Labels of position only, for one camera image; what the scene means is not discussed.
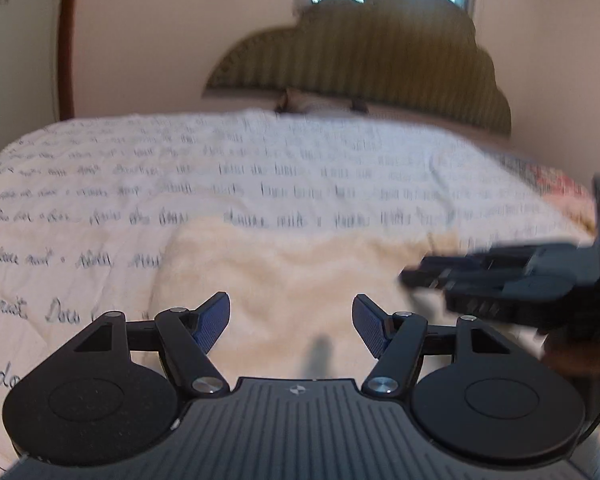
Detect green striped upholstered headboard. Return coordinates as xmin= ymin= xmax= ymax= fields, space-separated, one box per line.
xmin=201 ymin=0 xmax=512 ymax=137

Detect cream fluffy towel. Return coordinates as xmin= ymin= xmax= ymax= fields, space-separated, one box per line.
xmin=152 ymin=222 xmax=536 ymax=383

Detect flower patterned glass door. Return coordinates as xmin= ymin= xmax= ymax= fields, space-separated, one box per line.
xmin=0 ymin=0 xmax=63 ymax=166

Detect white script printed bedspread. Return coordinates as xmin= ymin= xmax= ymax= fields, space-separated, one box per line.
xmin=0 ymin=109 xmax=598 ymax=476

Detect brown wooden door frame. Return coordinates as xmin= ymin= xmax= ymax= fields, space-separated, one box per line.
xmin=56 ymin=0 xmax=83 ymax=122

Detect red patterned pillow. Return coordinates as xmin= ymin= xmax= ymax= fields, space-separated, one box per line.
xmin=500 ymin=152 xmax=600 ymax=235

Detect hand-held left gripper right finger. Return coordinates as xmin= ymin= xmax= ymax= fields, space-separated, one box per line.
xmin=352 ymin=295 xmax=526 ymax=400

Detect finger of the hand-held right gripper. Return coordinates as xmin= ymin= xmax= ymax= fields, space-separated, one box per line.
xmin=399 ymin=252 xmax=531 ymax=292
xmin=444 ymin=280 xmax=578 ymax=330

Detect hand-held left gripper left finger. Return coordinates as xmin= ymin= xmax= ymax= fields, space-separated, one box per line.
xmin=55 ymin=291 xmax=231 ymax=400

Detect pale pillow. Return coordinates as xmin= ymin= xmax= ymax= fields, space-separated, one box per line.
xmin=274 ymin=87 xmax=372 ymax=115

